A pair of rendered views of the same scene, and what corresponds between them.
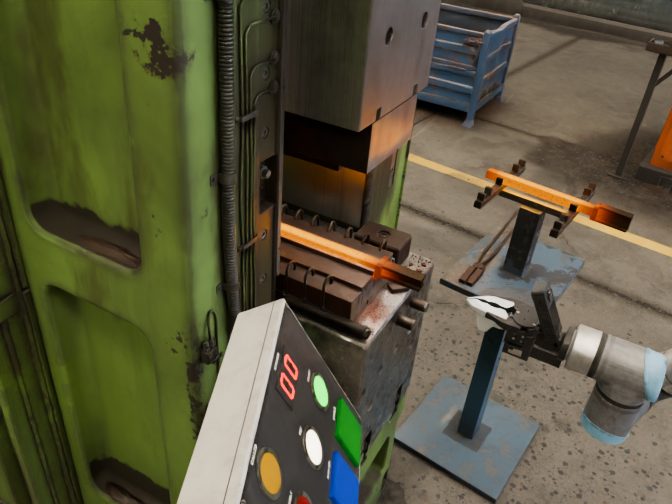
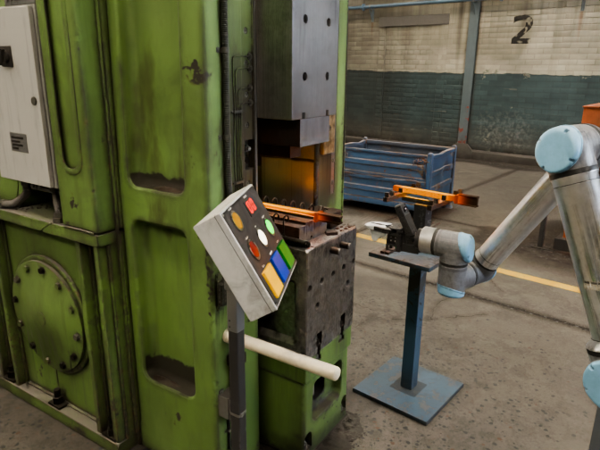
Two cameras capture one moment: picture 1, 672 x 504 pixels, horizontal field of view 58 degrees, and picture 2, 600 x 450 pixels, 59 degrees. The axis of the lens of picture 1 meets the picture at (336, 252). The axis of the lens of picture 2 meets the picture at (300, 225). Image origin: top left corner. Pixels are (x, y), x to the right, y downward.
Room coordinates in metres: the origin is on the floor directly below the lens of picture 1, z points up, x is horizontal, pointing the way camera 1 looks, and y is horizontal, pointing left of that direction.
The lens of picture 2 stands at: (-0.81, -0.25, 1.54)
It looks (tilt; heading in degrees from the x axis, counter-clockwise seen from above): 17 degrees down; 7
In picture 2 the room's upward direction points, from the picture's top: 1 degrees clockwise
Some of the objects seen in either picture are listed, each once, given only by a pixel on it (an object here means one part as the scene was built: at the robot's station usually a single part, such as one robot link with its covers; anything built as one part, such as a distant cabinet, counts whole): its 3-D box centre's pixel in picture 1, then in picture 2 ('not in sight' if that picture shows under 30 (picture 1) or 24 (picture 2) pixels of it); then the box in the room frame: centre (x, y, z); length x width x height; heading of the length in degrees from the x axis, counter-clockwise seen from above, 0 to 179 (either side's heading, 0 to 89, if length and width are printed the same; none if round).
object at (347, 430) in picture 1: (346, 432); (284, 254); (0.63, -0.04, 1.01); 0.07 x 0.05 x 0.07; 179
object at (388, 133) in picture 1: (297, 105); (268, 127); (1.16, 0.10, 1.32); 0.42 x 0.20 x 0.10; 64
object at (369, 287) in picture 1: (290, 255); (268, 218); (1.16, 0.10, 0.96); 0.42 x 0.20 x 0.09; 64
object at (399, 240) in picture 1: (382, 245); (323, 216); (1.26, -0.11, 0.95); 0.12 x 0.08 x 0.06; 64
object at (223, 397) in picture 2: not in sight; (231, 401); (0.80, 0.18, 0.36); 0.09 x 0.07 x 0.12; 154
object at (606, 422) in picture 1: (613, 407); (454, 277); (0.87, -0.58, 0.87); 0.12 x 0.09 x 0.12; 133
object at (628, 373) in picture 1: (627, 367); (453, 245); (0.86, -0.56, 0.98); 0.12 x 0.09 x 0.10; 64
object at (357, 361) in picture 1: (295, 328); (274, 276); (1.22, 0.09, 0.69); 0.56 x 0.38 x 0.45; 64
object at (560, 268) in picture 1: (514, 270); (420, 250); (1.51, -0.54, 0.74); 0.40 x 0.30 x 0.02; 147
